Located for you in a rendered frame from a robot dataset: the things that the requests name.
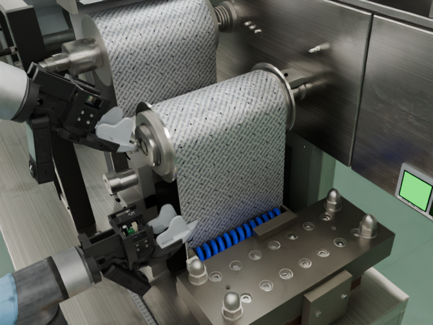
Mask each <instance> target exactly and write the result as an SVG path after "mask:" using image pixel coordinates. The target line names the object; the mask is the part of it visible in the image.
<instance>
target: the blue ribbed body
mask: <svg viewBox="0 0 433 325"><path fill-rule="evenodd" d="M284 212H285V211H284V210H282V211H280V210H279V209H278V208H274V209H273V211H268V212H267V215H266V214H262V215H261V218H259V217H256V218H255V221H252V220H250V221H249V225H248V224H246V223H244V224H243V225H242V228H241V227H239V226H238V227H236V232H235V231H234V230H230V232H229V234H230V236H229V235H228V234H227V233H224V234H223V239H224V240H223V239H222V238H221V237H219V236H218V237H217V238H216V242H217V243H216V242H215V241H214V240H210V242H209V245H210V247H209V246H208V244H206V243H204V244H203V245H202V247H203V249H204V250H202V249H201V248H200V247H196V249H195V250H196V255H197V256H198V258H199V259H200V260H201V261H204V260H206V259H208V258H210V257H212V256H214V255H216V254H218V253H220V252H221V251H224V250H225V249H227V248H229V247H231V246H233V245H235V244H237V243H239V242H241V241H242V240H244V239H246V238H248V237H250V236H252V235H253V228H255V227H257V226H259V225H261V224H263V223H265V222H267V221H269V220H271V219H272V218H274V217H276V216H278V215H280V214H282V213H284Z"/></svg>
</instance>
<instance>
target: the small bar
mask: <svg viewBox="0 0 433 325"><path fill-rule="evenodd" d="M296 222H297V215H295V214H294V213H293V212H292V211H291V210H288V211H286V212H284V213H282V214H280V215H278V216H276V217H274V218H272V219H271V220H269V221H267V222H265V223H263V224H261V225H259V226H257V227H255V228H253V236H254V237H255V238H256V239H257V240H258V241H259V242H261V241H263V240H264V239H266V238H268V237H270V236H272V235H274V234H276V233H278V232H279V231H282V230H284V229H285V228H287V227H289V226H291V225H293V224H294V223H296Z"/></svg>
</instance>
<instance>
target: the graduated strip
mask: <svg viewBox="0 0 433 325"><path fill-rule="evenodd" d="M101 232H102V231H98V232H96V233H94V234H93V236H94V235H97V234H99V233H101ZM126 291H127V292H128V294H129V295H130V297H131V299H132V301H133V302H134V304H135V305H136V307H137V309H138V310H139V312H140V314H141V315H142V317H143V319H144V320H145V322H146V324H147V325H160V323H159V321H158V320H157V318H156V317H155V315H154V314H153V312H152V310H151V309H150V307H149V306H148V304H147V302H146V301H145V299H144V297H141V296H140V295H137V294H136V293H133V292H132V291H130V290H128V289H126Z"/></svg>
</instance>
